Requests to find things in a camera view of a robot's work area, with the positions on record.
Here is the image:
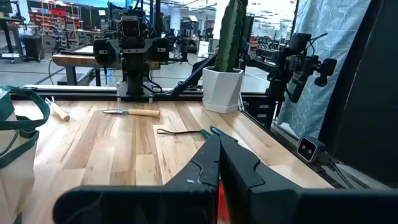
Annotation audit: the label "wooden background table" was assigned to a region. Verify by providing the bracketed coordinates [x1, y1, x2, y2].
[51, 45, 125, 86]

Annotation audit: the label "white faceted planter pot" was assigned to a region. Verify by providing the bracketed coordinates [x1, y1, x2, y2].
[201, 66, 245, 114]

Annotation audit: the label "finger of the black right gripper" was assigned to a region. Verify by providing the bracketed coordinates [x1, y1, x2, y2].
[151, 37, 171, 63]
[93, 39, 121, 66]

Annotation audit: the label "wooden handled hand rake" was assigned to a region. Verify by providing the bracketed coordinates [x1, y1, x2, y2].
[44, 96, 71, 122]

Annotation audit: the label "silver trowel wooden handle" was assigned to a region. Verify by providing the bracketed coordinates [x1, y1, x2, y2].
[102, 108, 161, 118]

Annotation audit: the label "green handled pruning shears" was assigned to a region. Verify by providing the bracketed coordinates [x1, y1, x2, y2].
[156, 125, 239, 144]

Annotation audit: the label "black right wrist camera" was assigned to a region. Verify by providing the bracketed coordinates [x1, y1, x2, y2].
[119, 14, 142, 40]

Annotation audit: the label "black diagonal frame strut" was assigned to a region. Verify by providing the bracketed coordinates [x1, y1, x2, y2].
[170, 52, 218, 98]

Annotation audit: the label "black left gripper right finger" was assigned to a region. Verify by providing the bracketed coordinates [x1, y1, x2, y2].
[219, 135, 398, 224]

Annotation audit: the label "red gardening glove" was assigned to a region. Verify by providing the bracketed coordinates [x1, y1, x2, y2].
[217, 182, 230, 224]

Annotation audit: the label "black waste bin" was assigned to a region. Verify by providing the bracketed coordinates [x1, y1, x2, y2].
[22, 34, 44, 62]

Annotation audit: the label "beige green canvas gardening bag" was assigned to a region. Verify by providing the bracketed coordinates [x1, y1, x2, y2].
[0, 85, 51, 224]

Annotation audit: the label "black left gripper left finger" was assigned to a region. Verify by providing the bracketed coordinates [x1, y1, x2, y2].
[52, 134, 221, 224]

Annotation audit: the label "red storage bin shelf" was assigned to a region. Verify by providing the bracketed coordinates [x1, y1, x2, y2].
[27, 6, 83, 34]

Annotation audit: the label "black upright panel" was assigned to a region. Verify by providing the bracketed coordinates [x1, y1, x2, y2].
[317, 0, 398, 189]

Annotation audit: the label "pale blue plastic tarp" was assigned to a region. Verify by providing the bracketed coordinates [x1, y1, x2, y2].
[275, 0, 373, 140]

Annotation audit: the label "green cactus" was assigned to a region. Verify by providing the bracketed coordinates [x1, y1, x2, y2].
[214, 0, 249, 73]

